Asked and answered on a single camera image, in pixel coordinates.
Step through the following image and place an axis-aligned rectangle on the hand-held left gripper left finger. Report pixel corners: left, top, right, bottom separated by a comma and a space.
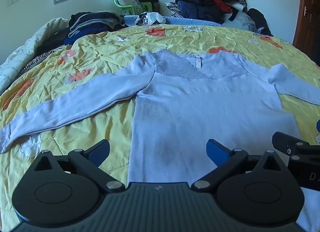
32, 139, 125, 194

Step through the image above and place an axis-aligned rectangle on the black cloth on chair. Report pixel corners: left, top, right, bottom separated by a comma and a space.
139, 0, 159, 12

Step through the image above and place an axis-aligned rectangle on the black bag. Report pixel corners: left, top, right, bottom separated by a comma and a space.
246, 8, 273, 36

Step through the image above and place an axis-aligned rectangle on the white long-sleeve lace shirt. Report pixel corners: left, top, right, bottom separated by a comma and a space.
0, 49, 320, 232

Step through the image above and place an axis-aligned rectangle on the pile of dark folded clothes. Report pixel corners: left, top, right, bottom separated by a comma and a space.
64, 12, 125, 46

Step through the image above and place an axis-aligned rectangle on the white printed quilt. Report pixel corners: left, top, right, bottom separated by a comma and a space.
0, 17, 69, 95

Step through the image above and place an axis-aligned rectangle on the navy jacket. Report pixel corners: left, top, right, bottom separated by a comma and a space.
176, 0, 233, 19

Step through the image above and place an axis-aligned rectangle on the green plastic chair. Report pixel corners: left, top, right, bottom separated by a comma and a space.
114, 0, 160, 16

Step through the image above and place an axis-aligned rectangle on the yellow floral blanket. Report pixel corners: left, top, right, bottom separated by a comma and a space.
0, 23, 320, 232

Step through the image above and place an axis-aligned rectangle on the white plastic bag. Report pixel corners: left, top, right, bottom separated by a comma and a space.
135, 12, 167, 26

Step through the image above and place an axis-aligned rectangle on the clear plastic bag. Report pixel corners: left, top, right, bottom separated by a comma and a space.
222, 10, 258, 32

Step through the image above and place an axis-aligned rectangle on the striped cloth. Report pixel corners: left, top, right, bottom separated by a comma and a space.
20, 49, 59, 75

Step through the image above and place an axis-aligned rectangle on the houndstooth cloth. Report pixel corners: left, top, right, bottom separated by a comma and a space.
165, 2, 183, 18

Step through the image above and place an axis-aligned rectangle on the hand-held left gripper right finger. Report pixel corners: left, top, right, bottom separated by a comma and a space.
191, 139, 288, 190

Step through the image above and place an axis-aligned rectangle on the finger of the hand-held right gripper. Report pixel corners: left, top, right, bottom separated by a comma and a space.
272, 131, 320, 163

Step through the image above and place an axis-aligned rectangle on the wooden door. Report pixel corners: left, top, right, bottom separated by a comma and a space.
292, 0, 320, 67

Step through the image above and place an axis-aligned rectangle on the blue knitted blanket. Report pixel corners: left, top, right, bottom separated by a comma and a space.
124, 15, 223, 26

